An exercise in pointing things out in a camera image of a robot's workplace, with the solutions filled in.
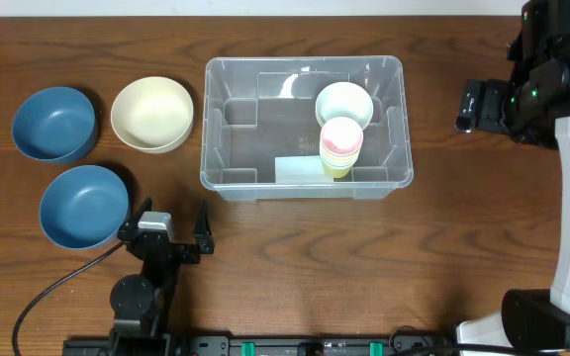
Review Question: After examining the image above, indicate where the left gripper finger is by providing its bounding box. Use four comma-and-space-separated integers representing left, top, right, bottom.
193, 202, 215, 254
118, 197, 152, 241

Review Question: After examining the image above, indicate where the blue bowl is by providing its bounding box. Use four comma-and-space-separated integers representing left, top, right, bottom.
12, 86, 99, 164
39, 165, 131, 250

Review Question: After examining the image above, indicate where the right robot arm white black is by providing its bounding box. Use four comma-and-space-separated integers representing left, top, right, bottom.
455, 54, 570, 353

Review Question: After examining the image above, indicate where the left black cable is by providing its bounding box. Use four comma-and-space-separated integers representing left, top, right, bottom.
11, 240, 127, 356

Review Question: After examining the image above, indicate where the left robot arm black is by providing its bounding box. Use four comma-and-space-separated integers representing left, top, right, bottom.
108, 198, 215, 356

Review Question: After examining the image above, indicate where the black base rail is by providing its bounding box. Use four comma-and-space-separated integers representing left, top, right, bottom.
61, 331, 453, 356

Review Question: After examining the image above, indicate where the yellow cup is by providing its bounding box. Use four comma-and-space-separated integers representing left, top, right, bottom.
322, 162, 352, 179
319, 145, 360, 160

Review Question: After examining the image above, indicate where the pink cup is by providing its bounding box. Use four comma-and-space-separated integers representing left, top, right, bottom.
321, 117, 363, 154

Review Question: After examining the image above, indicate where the white small bowl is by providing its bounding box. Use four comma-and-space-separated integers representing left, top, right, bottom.
315, 82, 374, 130

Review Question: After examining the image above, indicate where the light blue cup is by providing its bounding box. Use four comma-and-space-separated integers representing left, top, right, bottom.
321, 156, 357, 169

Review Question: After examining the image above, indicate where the cream white cup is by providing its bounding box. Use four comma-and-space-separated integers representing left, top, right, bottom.
321, 152, 358, 166

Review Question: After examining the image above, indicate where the cream bowl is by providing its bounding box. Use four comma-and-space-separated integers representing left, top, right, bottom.
110, 76, 194, 154

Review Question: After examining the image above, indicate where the clear plastic storage container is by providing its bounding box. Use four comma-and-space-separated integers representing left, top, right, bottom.
200, 55, 414, 201

